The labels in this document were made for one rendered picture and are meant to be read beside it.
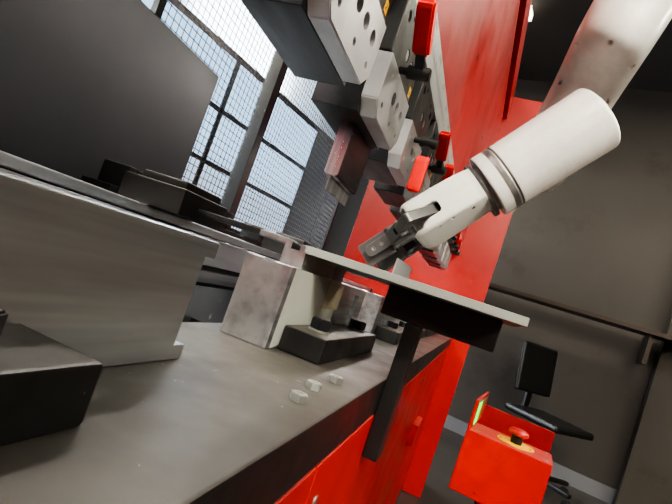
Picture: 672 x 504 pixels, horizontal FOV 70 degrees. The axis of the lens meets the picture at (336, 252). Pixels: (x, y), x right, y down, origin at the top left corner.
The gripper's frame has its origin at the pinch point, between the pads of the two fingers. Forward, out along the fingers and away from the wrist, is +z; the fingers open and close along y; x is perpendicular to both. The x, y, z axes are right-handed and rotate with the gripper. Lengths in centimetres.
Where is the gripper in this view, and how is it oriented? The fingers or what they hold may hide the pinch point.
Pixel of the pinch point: (381, 254)
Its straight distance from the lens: 64.6
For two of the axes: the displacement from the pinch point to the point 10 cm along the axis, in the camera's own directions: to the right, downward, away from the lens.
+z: -8.2, 5.3, 2.0
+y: -3.3, -1.7, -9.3
